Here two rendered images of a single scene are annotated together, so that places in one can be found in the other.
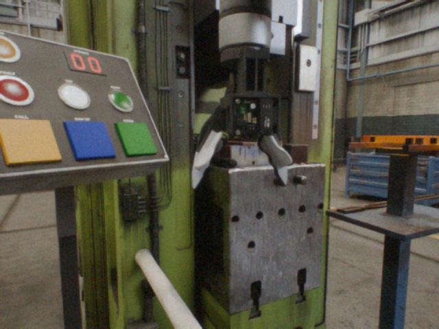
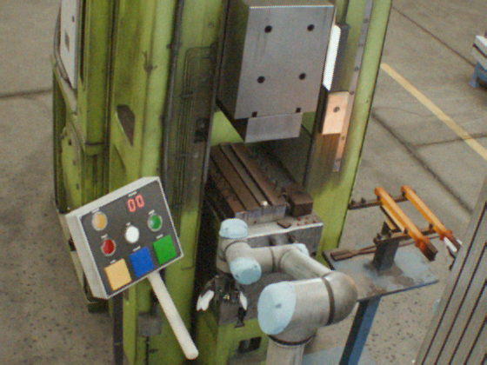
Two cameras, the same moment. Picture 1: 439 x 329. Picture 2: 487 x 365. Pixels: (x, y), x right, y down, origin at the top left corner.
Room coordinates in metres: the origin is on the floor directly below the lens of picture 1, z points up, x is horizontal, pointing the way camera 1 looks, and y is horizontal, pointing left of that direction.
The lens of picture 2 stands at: (-1.18, -0.04, 2.54)
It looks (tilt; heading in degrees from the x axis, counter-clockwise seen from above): 34 degrees down; 0
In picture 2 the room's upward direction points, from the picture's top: 8 degrees clockwise
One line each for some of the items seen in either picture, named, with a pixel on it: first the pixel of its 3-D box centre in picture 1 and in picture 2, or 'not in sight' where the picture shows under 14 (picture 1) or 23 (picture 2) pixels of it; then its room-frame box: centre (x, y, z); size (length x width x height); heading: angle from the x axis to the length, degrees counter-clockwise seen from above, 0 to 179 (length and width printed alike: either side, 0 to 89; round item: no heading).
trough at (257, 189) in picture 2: not in sight; (244, 173); (1.16, -0.04, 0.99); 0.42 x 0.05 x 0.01; 28
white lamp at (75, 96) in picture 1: (75, 96); (131, 234); (0.58, 0.28, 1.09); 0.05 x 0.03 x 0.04; 118
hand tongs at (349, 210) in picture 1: (394, 202); (394, 243); (1.18, -0.69, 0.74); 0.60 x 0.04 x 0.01; 117
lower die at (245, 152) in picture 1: (226, 149); (237, 181); (1.15, -0.02, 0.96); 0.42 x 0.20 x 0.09; 28
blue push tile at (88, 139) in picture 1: (90, 140); (141, 262); (0.55, 0.24, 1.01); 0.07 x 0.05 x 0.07; 143
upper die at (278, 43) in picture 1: (226, 51); (249, 97); (1.15, -0.02, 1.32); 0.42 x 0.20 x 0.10; 28
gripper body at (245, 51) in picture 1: (245, 96); (227, 282); (0.45, -0.04, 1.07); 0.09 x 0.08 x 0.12; 13
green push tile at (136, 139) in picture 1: (135, 140); (163, 249); (0.63, 0.18, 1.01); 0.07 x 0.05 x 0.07; 143
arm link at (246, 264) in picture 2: not in sight; (249, 262); (0.37, -0.09, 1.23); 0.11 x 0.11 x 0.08; 21
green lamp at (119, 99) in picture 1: (121, 101); (155, 222); (0.66, 0.22, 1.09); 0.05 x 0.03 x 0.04; 118
